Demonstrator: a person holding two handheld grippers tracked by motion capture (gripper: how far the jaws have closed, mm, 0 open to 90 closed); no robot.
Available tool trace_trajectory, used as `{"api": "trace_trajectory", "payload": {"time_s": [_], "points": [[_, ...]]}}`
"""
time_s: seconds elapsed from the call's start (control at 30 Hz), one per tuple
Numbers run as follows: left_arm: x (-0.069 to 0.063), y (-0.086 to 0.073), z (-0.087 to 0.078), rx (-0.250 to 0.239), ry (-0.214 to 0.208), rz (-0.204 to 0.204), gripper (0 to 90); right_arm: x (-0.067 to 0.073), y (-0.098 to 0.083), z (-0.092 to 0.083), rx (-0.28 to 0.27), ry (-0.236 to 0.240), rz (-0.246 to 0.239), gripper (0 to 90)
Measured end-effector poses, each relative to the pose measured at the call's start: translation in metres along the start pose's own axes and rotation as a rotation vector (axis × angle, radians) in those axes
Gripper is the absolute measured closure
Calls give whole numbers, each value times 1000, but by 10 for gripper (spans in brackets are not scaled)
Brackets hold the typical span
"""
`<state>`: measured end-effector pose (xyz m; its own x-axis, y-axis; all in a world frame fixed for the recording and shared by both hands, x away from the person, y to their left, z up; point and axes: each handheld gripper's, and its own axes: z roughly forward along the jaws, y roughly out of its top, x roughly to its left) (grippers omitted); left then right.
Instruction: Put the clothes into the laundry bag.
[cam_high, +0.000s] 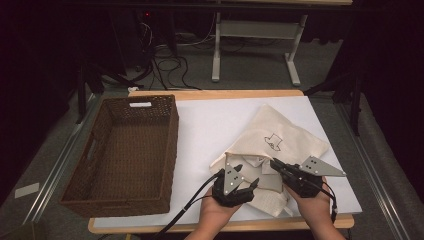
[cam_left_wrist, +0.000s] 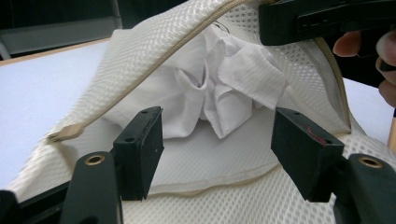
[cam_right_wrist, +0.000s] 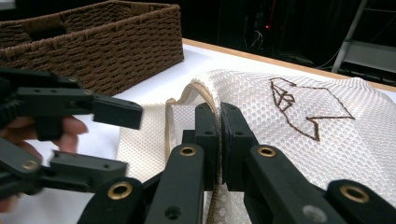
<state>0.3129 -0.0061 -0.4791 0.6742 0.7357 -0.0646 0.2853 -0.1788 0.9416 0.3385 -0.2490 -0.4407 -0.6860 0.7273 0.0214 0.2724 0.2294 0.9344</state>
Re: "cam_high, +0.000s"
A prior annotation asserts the silver floor rail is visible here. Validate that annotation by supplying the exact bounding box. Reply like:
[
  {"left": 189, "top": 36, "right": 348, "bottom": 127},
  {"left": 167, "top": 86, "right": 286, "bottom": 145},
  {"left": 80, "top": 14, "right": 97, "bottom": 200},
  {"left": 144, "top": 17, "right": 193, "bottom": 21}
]
[
  {"left": 334, "top": 102, "right": 412, "bottom": 240},
  {"left": 22, "top": 94, "right": 102, "bottom": 225}
]

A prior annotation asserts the brown woven basket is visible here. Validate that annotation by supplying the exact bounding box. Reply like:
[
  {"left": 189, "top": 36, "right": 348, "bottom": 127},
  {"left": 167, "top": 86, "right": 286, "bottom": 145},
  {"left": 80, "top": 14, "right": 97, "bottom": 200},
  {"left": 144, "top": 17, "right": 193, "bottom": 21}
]
[{"left": 59, "top": 94, "right": 180, "bottom": 218}]

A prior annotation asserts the white metal desk frame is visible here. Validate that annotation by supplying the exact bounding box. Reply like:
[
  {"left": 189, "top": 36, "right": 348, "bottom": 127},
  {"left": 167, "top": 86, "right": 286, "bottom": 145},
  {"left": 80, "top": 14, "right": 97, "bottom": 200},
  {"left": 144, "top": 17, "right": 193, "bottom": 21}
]
[{"left": 211, "top": 11, "right": 308, "bottom": 87}]

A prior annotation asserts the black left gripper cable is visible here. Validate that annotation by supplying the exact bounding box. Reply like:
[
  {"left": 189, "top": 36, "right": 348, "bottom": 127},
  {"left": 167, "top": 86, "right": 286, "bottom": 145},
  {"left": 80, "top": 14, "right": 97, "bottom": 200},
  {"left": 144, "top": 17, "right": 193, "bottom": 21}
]
[{"left": 149, "top": 170, "right": 225, "bottom": 240}]

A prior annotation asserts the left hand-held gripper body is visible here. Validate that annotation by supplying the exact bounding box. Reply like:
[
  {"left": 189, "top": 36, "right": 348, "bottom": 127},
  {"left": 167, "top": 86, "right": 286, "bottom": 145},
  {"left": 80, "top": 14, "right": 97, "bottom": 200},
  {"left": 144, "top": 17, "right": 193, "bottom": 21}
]
[{"left": 212, "top": 162, "right": 256, "bottom": 208}]

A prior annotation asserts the person's right hand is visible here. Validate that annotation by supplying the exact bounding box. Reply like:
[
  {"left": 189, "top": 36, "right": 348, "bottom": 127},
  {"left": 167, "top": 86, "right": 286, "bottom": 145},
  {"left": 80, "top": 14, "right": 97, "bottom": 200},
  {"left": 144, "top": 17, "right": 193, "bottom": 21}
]
[{"left": 285, "top": 178, "right": 336, "bottom": 228}]

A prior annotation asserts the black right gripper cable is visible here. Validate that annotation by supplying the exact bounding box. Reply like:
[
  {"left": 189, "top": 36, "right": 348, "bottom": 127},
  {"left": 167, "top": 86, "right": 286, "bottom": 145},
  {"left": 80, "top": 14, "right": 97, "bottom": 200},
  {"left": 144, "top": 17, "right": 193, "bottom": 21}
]
[{"left": 320, "top": 181, "right": 338, "bottom": 224}]

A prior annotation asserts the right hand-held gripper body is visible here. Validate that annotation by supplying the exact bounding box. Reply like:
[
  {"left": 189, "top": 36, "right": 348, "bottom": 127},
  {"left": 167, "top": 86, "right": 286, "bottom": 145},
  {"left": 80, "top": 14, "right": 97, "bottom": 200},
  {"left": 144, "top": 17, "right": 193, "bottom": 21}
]
[{"left": 281, "top": 155, "right": 347, "bottom": 198}]

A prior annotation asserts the white tape strip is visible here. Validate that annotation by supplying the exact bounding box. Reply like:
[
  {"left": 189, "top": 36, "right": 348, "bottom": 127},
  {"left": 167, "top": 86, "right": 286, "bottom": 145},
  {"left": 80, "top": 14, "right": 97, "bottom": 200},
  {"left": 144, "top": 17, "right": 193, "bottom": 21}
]
[{"left": 14, "top": 182, "right": 40, "bottom": 199}]

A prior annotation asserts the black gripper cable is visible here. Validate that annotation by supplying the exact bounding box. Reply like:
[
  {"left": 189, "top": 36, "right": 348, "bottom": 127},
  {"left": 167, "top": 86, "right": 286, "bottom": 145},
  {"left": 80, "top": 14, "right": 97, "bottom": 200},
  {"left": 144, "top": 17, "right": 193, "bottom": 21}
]
[
  {"left": 320, "top": 181, "right": 338, "bottom": 224},
  {"left": 149, "top": 170, "right": 225, "bottom": 240}
]

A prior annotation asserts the black metal stand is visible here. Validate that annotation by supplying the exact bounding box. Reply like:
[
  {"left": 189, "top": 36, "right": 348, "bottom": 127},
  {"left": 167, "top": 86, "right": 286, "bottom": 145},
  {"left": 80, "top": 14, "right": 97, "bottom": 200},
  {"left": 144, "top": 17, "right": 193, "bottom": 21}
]
[
  {"left": 74, "top": 62, "right": 145, "bottom": 125},
  {"left": 303, "top": 71, "right": 365, "bottom": 137}
]

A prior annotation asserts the tangle of black floor cables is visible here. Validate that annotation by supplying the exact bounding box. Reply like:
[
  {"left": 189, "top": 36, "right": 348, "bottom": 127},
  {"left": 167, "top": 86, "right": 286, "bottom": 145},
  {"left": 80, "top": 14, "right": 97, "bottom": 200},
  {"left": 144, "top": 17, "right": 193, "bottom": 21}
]
[{"left": 134, "top": 19, "right": 218, "bottom": 92}]

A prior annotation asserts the cream drawstring bag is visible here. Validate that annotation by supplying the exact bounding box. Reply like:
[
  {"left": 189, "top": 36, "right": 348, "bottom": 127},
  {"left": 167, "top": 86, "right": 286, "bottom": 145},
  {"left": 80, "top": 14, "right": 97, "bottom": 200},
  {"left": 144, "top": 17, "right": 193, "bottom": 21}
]
[{"left": 209, "top": 104, "right": 330, "bottom": 218}]

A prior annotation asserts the white table sheet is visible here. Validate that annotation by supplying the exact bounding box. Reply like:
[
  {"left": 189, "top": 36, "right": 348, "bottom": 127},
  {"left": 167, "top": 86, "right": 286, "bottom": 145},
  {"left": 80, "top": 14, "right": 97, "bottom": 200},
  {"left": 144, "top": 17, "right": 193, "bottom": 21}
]
[{"left": 93, "top": 95, "right": 363, "bottom": 229}]

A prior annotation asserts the person's left hand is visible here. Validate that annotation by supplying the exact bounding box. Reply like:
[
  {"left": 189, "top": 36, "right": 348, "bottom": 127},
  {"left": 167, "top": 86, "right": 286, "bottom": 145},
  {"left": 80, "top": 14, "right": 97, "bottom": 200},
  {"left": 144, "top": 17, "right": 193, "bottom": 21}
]
[{"left": 199, "top": 186, "right": 243, "bottom": 232}]

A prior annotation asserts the dark computer tower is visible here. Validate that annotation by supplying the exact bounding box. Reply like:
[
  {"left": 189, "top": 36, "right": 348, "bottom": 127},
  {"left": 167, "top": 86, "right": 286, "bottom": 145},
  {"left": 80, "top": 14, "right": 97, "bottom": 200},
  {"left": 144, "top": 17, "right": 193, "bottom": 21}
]
[{"left": 109, "top": 9, "right": 158, "bottom": 74}]

